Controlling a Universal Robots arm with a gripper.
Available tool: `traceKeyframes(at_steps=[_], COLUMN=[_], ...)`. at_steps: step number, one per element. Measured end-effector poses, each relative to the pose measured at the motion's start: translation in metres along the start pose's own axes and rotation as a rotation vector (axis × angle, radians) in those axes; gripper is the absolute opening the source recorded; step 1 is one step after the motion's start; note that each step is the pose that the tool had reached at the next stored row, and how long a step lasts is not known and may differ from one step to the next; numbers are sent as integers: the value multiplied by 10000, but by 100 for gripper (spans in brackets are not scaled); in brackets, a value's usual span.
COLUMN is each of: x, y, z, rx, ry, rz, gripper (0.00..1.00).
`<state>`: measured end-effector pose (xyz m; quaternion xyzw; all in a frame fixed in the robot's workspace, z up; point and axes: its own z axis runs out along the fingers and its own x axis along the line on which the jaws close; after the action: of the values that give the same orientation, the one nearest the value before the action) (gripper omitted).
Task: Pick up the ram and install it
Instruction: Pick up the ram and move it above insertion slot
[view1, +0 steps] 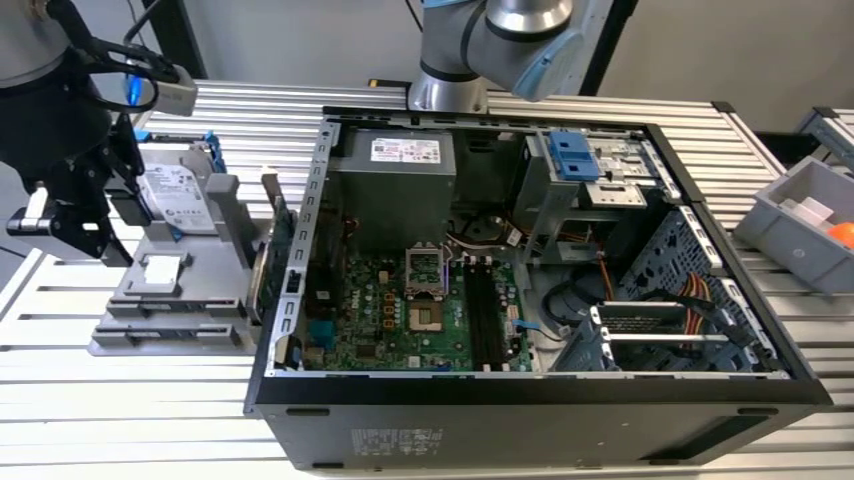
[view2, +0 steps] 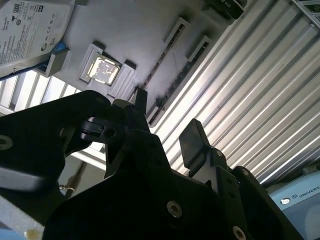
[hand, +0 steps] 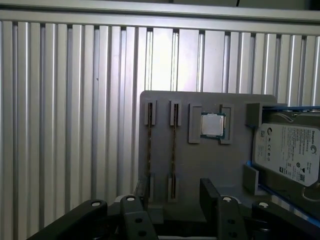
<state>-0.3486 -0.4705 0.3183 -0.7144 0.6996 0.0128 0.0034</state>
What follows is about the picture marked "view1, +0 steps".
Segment CPU socket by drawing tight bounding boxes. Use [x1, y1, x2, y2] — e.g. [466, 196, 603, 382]
[407, 298, 447, 332]

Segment silver CPU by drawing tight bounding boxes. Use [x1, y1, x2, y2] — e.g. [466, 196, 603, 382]
[143, 255, 182, 284]

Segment orange red yellow wires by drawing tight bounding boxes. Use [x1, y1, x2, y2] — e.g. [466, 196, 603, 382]
[681, 272, 719, 337]

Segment grey plastic bin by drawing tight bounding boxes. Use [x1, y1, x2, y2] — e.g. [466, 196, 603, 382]
[731, 156, 854, 297]

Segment black frame post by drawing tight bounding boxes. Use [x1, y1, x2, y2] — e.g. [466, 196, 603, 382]
[579, 0, 639, 97]
[147, 0, 210, 81]

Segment black metal PC case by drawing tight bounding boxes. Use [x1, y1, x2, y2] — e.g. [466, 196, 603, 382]
[243, 104, 836, 471]

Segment green graphics card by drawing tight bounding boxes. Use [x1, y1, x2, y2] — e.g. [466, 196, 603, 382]
[246, 172, 299, 314]

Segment metal socket cover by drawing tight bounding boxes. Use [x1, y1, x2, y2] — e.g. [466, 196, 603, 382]
[405, 243, 447, 297]

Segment orange ball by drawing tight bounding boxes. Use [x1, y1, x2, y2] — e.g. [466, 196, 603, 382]
[824, 221, 854, 250]

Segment metal drive cage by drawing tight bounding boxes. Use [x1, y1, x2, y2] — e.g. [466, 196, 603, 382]
[513, 128, 675, 264]

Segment hard disk in blue carrier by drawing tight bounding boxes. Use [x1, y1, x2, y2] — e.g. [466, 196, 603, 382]
[130, 128, 223, 239]

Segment black RAM slot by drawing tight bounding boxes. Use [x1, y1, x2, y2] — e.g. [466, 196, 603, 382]
[465, 255, 486, 372]
[491, 255, 514, 372]
[482, 255, 505, 372]
[473, 255, 495, 372]

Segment small white box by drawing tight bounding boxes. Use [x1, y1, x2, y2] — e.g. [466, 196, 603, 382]
[781, 196, 837, 227]

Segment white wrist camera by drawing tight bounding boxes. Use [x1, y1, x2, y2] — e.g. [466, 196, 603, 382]
[151, 64, 200, 118]

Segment grey parts rack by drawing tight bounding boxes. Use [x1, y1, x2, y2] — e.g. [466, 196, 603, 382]
[90, 172, 268, 357]

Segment green motherboard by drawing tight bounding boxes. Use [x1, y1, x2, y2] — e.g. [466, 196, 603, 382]
[303, 247, 535, 374]

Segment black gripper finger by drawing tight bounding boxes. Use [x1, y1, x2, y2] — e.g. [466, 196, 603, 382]
[6, 167, 135, 269]
[99, 114, 154, 227]

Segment grey power supply unit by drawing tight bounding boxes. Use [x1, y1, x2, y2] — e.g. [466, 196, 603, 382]
[330, 127, 459, 251]

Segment metal disk bay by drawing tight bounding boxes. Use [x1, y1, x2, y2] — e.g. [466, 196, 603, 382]
[553, 298, 759, 374]

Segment black cable bundle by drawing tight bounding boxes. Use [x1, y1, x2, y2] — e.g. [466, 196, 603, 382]
[541, 275, 606, 344]

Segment blue drive caddy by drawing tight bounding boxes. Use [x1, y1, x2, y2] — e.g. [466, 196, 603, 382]
[546, 130, 595, 184]

